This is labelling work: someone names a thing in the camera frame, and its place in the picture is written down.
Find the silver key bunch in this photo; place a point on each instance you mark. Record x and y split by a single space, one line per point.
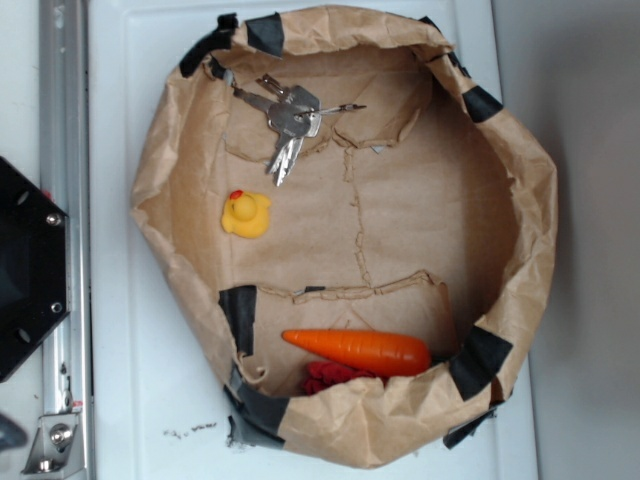
295 114

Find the yellow rubber duck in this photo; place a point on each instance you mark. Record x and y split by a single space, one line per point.
246 214

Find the brown paper bag bin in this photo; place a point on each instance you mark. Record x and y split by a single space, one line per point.
431 213

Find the orange toy carrot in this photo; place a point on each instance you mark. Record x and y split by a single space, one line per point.
381 353

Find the red cloth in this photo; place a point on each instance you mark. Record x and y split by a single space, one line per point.
321 375

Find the aluminium frame rail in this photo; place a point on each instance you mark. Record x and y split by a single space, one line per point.
64 173

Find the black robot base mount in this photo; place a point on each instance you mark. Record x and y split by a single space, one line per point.
34 292

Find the metal corner bracket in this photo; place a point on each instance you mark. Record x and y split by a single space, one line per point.
53 454

